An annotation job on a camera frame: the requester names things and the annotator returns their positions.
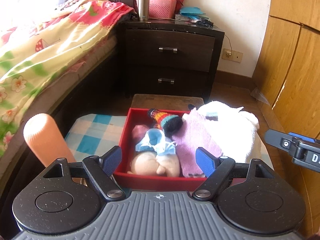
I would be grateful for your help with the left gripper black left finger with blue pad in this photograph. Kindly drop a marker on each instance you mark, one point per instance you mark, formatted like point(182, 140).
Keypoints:
point(99, 171)

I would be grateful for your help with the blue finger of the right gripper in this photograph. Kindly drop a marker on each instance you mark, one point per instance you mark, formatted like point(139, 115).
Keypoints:
point(300, 136)

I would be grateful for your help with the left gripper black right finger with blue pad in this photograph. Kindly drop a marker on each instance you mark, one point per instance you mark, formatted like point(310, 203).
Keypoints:
point(216, 170)

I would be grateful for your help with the white fluffy plush toy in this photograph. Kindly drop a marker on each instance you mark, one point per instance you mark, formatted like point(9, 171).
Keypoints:
point(223, 131)

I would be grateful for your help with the rainbow striped knitted sock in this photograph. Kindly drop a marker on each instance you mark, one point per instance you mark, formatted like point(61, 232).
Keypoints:
point(168, 123)

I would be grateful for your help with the red plastic storage box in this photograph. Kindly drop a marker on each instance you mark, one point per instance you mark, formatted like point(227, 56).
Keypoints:
point(139, 116)

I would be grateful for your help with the blue white checkered cloth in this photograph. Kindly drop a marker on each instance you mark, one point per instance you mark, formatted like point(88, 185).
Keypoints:
point(94, 134)

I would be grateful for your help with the pink fuzzy plush cloth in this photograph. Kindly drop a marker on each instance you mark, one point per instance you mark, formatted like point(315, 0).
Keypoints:
point(190, 154)

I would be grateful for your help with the cream plush ball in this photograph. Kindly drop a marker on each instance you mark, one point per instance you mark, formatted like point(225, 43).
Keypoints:
point(148, 163)

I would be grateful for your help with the pink yarn ball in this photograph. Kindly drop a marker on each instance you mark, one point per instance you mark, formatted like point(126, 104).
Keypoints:
point(139, 132)

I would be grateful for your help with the wooden wardrobe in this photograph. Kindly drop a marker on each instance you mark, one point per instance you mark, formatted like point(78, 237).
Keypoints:
point(287, 71)

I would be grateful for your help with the light blue white cloth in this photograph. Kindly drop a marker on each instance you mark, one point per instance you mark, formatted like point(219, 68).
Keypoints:
point(155, 140)

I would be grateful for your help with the orange ribbed cylinder bottle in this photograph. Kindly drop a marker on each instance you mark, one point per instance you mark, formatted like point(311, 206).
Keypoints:
point(44, 138)

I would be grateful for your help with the small wooden stool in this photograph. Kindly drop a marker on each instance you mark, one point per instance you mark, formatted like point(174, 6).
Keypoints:
point(165, 102)

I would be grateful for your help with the dark wooden nightstand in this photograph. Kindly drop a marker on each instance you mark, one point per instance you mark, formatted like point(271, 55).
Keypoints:
point(193, 67)

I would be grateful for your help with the floral yellow bed quilt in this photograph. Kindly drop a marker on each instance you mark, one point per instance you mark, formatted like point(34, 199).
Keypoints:
point(37, 53)

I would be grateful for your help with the blue paper on nightstand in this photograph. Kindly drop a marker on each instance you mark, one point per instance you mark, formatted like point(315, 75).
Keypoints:
point(193, 13)

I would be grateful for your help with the pink plastic basket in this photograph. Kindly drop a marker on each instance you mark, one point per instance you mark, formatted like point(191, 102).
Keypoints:
point(162, 9)

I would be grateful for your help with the steel thermos bottle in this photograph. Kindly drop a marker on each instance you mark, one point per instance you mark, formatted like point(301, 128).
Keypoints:
point(143, 9)

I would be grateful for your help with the lower drawer metal handle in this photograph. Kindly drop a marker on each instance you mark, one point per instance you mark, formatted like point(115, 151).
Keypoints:
point(164, 80)

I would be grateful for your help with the drawer metal handle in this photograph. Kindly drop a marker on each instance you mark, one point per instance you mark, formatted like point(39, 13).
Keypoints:
point(168, 50)
point(164, 80)

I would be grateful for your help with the beige wall socket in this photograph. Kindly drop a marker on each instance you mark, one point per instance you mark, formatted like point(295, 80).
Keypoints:
point(231, 55)

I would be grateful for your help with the upper drawer metal handle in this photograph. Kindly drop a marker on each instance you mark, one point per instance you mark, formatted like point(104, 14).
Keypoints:
point(168, 50)

